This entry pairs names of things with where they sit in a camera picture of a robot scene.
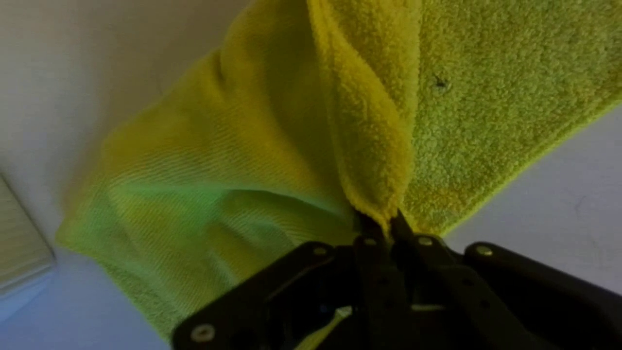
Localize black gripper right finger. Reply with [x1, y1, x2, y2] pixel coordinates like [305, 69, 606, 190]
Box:
[389, 211, 622, 350]

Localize white plastic basket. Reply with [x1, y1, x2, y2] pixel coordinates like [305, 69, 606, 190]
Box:
[0, 172, 58, 297]

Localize bright yellow towel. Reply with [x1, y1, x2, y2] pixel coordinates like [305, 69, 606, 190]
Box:
[56, 0, 622, 340]

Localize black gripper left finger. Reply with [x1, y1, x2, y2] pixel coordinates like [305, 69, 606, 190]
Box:
[171, 209, 424, 350]

